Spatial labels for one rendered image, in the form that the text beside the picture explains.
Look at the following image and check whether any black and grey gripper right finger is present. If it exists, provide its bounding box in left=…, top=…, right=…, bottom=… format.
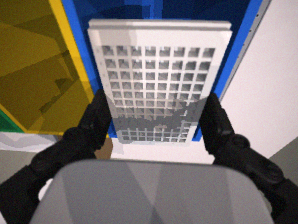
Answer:
left=199, top=93, right=298, bottom=224

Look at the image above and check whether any green open bin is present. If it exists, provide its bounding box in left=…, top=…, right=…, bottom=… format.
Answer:
left=0, top=109, right=25, bottom=133

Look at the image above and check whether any blue open-top bin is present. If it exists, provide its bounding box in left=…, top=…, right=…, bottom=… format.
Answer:
left=62, top=0, right=263, bottom=98

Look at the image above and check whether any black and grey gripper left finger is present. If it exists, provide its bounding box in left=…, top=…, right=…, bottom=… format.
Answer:
left=0, top=89, right=112, bottom=224

